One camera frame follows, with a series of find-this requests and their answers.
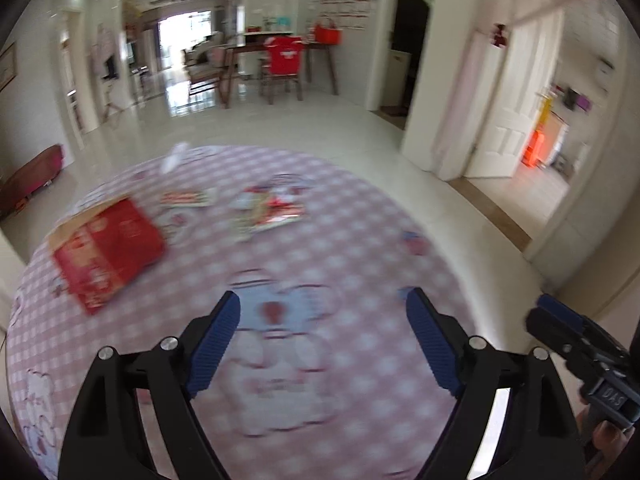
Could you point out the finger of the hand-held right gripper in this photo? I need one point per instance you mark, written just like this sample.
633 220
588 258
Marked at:
555 305
545 327

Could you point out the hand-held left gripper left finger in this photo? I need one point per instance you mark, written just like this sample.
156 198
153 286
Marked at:
215 340

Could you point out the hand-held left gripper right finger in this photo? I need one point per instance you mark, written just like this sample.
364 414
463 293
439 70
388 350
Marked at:
432 340

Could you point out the red cardboard box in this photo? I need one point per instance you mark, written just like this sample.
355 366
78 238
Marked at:
107 255

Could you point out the colourful snack wrapper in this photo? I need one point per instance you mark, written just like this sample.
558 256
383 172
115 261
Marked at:
270 208

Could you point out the red snack wrapper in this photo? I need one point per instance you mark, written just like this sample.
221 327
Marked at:
187 198

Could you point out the white tissue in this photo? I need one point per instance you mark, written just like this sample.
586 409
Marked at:
175 156

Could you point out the person's right hand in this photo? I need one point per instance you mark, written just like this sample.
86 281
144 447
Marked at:
605 440

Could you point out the pink checked cartoon tablecloth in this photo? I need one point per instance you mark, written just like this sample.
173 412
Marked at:
325 250

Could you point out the orange plastic stool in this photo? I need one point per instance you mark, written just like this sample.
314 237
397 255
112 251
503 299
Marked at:
533 149

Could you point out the yellow bag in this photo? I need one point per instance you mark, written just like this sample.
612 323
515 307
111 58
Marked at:
545 110

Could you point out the white panel door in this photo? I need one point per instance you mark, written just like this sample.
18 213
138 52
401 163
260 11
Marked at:
515 100

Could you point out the pink floral curtain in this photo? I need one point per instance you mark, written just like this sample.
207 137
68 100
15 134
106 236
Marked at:
470 90

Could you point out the red upholstered bench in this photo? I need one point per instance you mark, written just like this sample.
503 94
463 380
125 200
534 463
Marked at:
35 172

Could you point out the wooden coat stand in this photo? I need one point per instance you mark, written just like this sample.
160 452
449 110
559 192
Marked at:
111 105

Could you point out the wooden dining chair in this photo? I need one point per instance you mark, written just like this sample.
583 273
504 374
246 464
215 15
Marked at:
207 72
280 87

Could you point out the red bow tieback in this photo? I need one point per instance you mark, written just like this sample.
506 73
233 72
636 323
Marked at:
499 34

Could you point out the red chair cover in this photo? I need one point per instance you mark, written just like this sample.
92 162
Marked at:
284 57

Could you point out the dark wooden dining table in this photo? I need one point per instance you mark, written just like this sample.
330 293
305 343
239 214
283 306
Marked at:
240 50

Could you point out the white sideboard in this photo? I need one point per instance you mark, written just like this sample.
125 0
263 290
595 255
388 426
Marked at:
257 37

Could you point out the pink hanging garment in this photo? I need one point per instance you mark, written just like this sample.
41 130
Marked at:
102 45

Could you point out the red basket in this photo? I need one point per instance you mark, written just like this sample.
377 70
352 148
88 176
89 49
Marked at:
328 32

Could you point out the teal container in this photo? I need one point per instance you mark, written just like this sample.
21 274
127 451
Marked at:
285 22

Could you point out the small framed ink painting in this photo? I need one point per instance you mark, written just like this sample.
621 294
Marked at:
7 67

